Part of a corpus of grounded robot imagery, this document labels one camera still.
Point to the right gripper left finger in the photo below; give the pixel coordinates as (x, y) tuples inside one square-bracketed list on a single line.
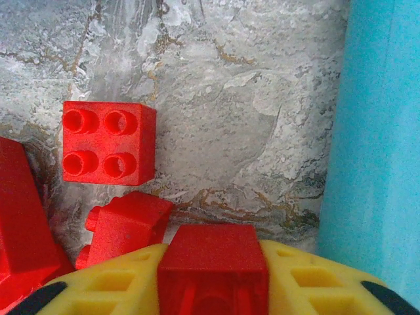
[(108, 288)]

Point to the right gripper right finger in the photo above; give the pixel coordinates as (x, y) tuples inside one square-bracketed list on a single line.
[(315, 288)]

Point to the long red lego brick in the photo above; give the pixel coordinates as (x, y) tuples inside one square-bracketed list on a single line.
[(19, 213)]

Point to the red square lego brick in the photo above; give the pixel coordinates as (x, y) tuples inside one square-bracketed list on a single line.
[(98, 146)]

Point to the teal block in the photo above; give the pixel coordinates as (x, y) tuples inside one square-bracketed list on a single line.
[(377, 131)]

